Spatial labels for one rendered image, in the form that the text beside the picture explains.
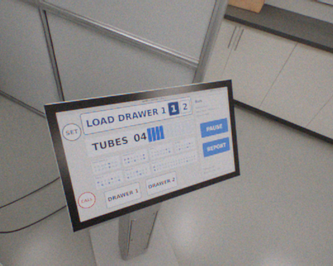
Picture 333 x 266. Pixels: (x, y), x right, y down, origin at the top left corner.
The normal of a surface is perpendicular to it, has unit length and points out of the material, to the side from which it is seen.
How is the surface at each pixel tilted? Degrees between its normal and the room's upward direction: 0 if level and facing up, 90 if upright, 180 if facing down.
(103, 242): 5
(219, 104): 50
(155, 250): 5
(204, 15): 90
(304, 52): 90
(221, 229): 0
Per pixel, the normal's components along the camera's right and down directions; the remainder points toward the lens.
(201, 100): 0.40, 0.11
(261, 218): 0.15, -0.68
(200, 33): -0.46, 0.60
